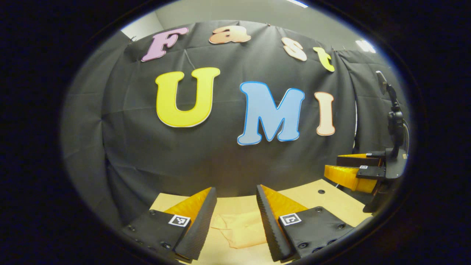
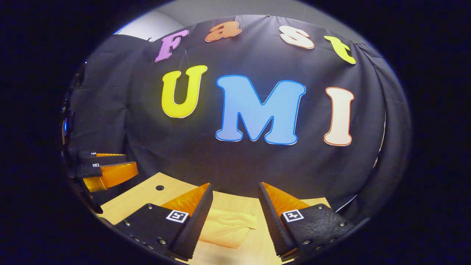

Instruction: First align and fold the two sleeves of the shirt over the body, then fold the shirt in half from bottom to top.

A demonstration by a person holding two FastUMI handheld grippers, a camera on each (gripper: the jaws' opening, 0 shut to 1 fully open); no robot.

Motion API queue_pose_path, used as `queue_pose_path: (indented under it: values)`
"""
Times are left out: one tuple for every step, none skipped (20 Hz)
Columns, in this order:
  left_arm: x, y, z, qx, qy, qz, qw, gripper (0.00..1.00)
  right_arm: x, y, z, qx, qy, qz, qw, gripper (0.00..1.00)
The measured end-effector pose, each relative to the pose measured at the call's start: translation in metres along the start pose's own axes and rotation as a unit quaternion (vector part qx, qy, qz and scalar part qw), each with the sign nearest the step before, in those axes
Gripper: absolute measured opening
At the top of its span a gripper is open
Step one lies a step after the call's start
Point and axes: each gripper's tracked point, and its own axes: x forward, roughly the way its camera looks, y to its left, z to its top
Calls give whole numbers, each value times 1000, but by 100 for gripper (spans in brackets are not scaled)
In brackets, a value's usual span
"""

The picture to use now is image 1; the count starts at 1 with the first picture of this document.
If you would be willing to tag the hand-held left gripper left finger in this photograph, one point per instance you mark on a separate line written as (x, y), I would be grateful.
(197, 228)

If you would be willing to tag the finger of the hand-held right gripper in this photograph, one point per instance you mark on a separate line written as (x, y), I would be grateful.
(349, 176)
(358, 161)

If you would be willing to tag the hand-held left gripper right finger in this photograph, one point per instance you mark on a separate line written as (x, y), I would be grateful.
(270, 228)

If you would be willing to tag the orange T-shirt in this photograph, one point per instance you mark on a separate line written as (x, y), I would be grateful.
(239, 230)

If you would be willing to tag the black backdrop cloth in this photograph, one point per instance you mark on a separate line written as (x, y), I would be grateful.
(220, 162)

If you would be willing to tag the ceiling light panel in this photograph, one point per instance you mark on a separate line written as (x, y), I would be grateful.
(297, 3)
(365, 46)

